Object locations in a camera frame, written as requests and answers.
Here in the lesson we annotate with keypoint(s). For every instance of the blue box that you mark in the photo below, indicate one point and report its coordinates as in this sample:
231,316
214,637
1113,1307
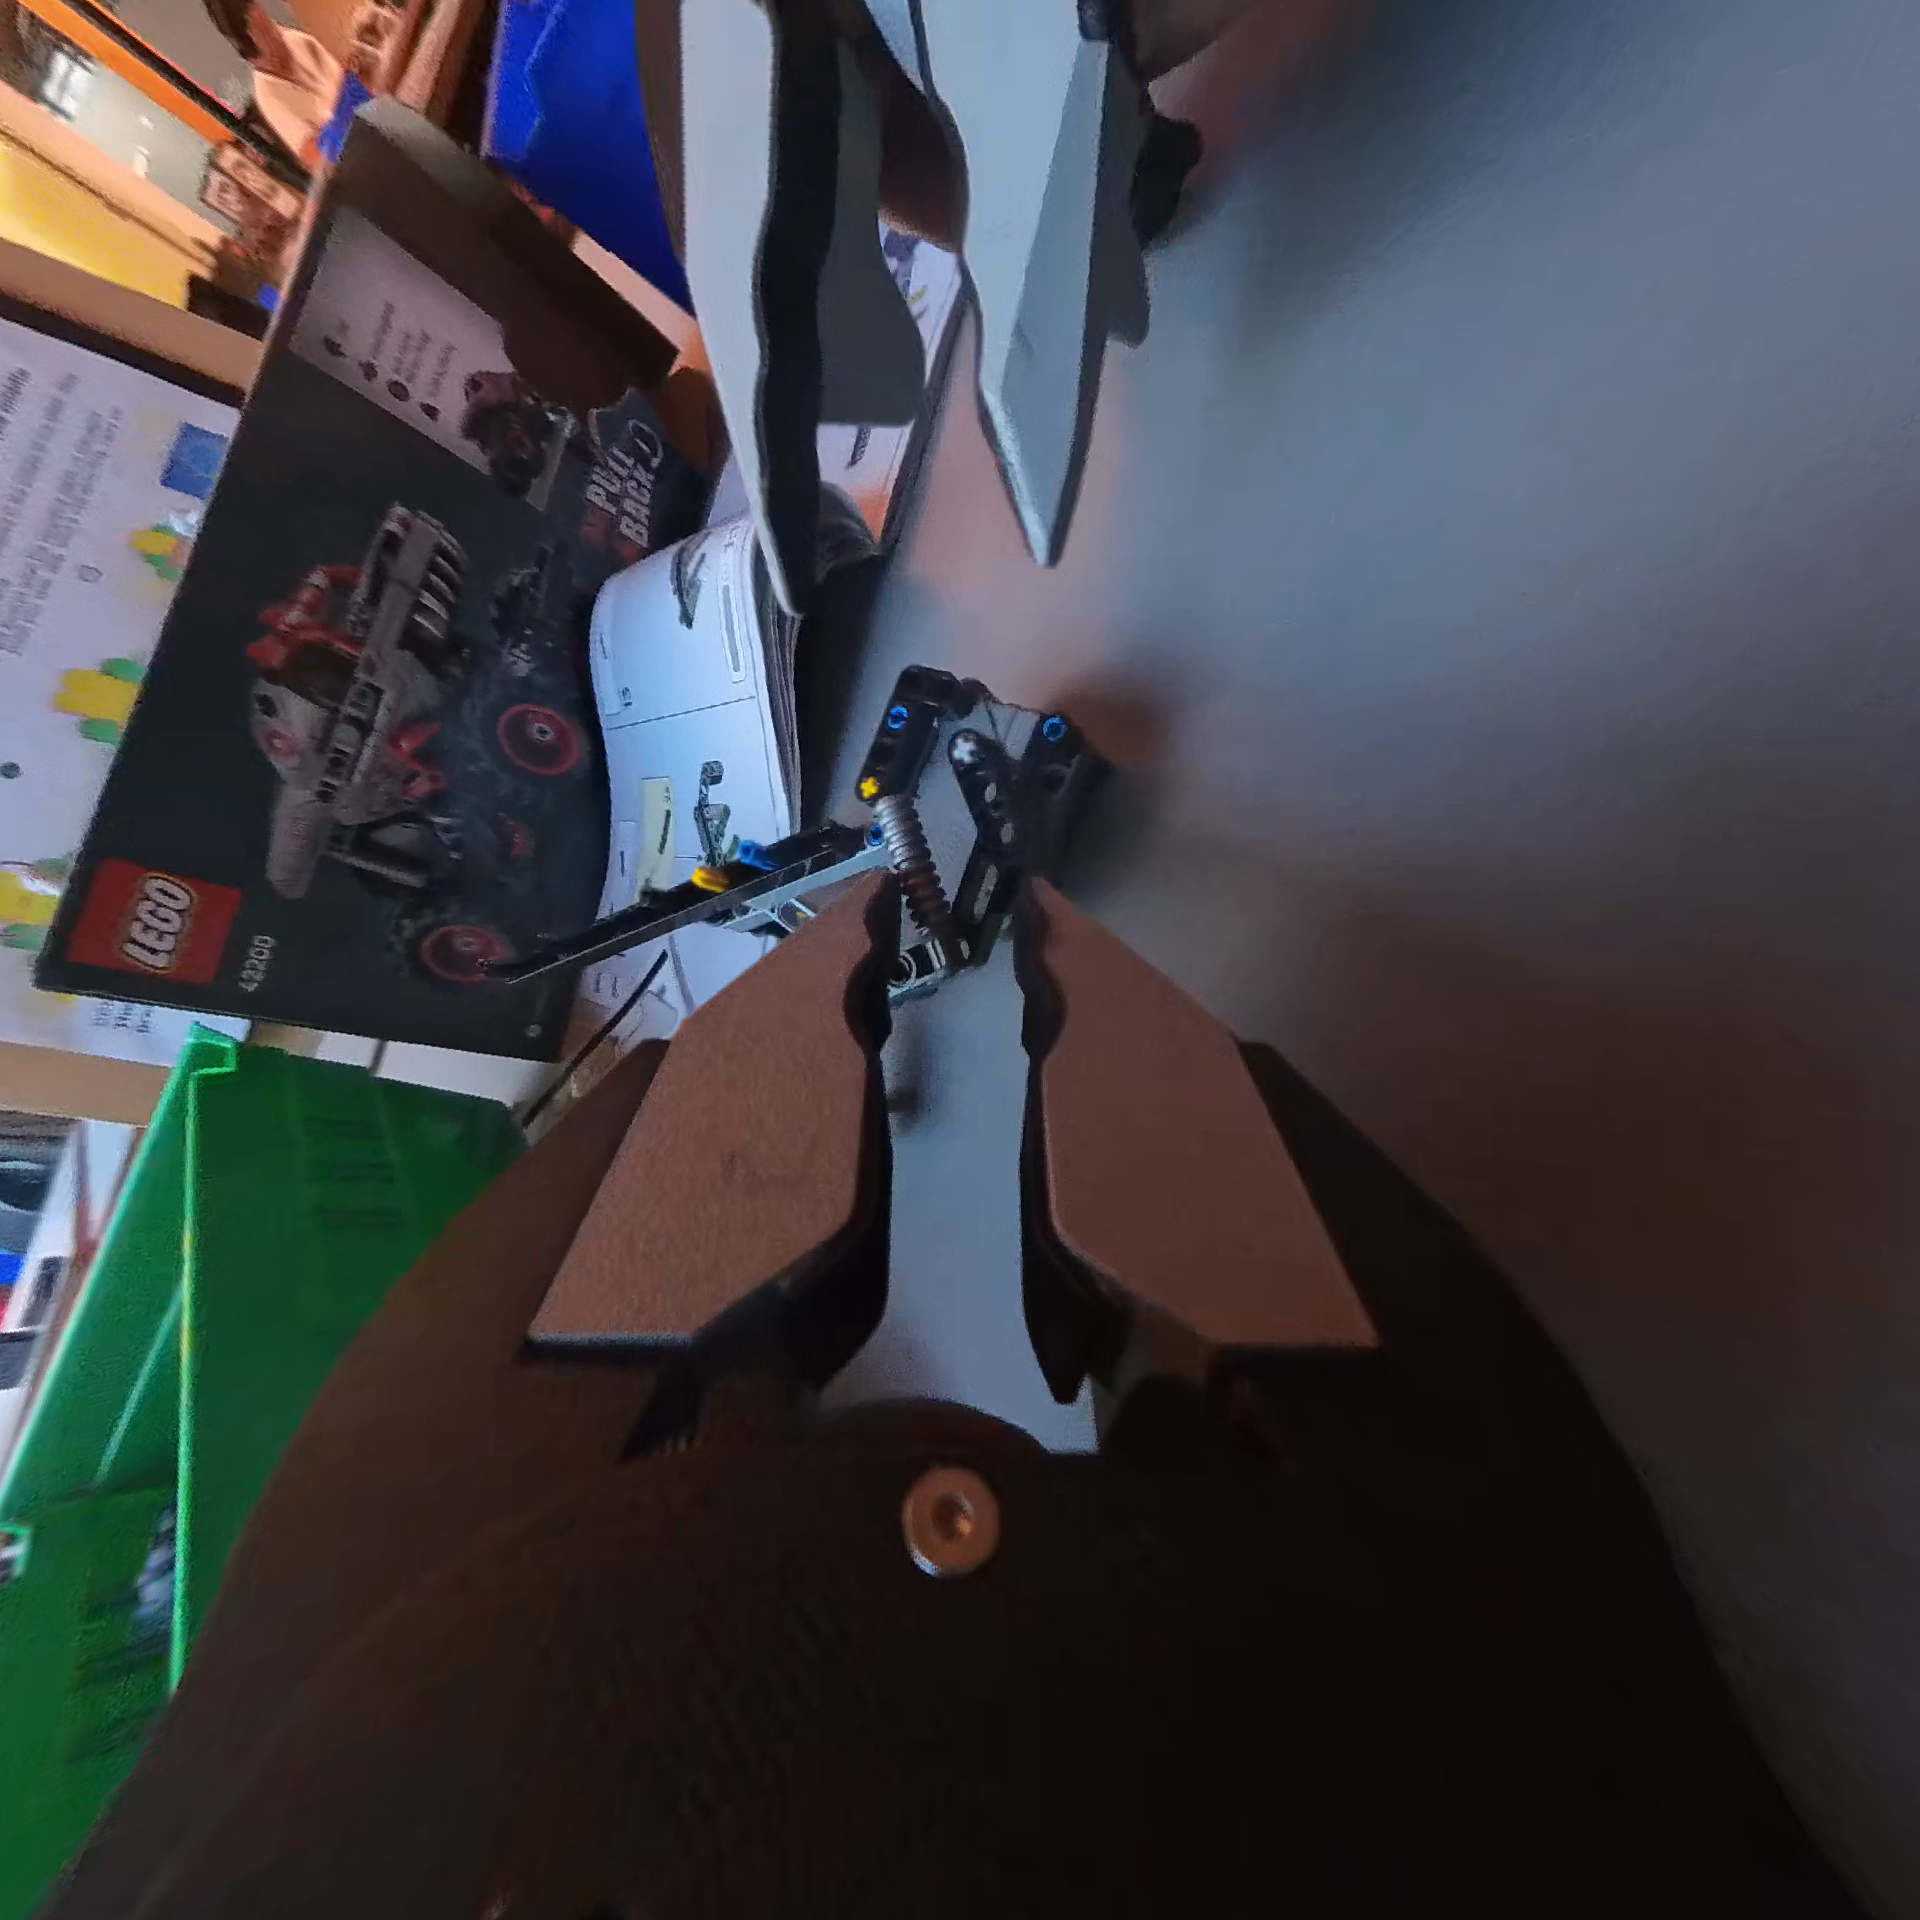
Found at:
586,134

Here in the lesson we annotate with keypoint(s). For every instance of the white printed poster board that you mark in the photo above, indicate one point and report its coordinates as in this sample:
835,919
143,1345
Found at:
89,495

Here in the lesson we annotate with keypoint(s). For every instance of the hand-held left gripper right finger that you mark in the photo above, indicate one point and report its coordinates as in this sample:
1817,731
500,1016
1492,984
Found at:
1185,1171

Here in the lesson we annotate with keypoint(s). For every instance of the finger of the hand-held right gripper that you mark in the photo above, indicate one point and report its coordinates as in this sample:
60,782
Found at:
1059,345
735,227

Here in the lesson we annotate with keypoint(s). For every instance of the black grey lego chassis assembly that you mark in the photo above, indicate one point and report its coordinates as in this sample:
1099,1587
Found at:
913,856

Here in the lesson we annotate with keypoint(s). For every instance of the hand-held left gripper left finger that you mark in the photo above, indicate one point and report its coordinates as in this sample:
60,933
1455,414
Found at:
719,1155

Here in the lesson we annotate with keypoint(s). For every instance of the brown cardboard box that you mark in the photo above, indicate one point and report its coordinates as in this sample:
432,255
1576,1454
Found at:
405,59

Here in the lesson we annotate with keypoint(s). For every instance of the green box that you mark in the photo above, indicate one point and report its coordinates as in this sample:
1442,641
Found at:
270,1275

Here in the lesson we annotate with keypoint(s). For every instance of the white instruction booklet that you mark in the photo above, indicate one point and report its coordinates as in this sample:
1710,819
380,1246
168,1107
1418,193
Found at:
674,673

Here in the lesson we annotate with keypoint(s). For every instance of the black lego set box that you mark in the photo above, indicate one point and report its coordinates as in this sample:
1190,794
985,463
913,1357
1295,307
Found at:
377,719

